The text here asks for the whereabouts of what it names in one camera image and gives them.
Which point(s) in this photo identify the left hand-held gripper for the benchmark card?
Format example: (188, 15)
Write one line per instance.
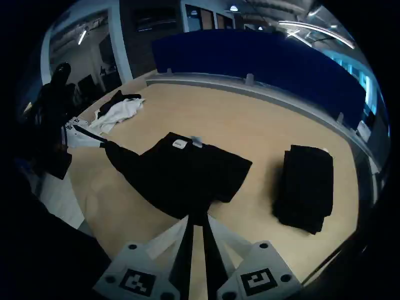
(51, 125)

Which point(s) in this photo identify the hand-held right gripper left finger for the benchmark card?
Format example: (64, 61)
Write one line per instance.
(142, 265)

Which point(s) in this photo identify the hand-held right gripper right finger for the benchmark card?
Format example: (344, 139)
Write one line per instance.
(265, 259)

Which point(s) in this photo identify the black towel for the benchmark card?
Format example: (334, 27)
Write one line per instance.
(187, 175)

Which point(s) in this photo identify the heap of white towels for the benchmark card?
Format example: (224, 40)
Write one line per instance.
(120, 112)

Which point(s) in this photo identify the stack of black towels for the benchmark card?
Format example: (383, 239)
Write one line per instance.
(304, 187)

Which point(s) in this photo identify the person's body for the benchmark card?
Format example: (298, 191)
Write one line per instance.
(56, 250)

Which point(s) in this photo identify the blue desk screen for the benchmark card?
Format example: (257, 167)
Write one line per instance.
(259, 59)

